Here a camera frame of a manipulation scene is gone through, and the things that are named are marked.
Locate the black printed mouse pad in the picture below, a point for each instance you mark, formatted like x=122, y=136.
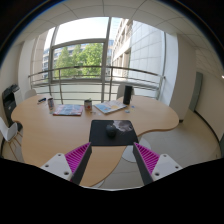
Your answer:
x=98, y=136

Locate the printed can with plant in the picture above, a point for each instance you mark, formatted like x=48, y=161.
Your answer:
x=88, y=105

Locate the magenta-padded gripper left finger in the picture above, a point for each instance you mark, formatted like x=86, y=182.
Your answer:
x=60, y=165

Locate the red and blue magazine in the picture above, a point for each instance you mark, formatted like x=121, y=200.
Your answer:
x=68, y=110

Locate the light blue booklet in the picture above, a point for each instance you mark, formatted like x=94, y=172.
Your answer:
x=110, y=107

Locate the metal balcony railing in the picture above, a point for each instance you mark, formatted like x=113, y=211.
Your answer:
x=83, y=80

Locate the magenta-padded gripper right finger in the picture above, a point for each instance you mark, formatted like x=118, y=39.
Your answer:
x=165, y=166

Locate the black printer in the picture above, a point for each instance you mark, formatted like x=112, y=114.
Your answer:
x=10, y=101

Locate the black computer mouse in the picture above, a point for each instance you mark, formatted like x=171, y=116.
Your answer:
x=111, y=131

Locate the blue and black marker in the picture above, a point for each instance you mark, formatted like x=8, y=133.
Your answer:
x=41, y=100

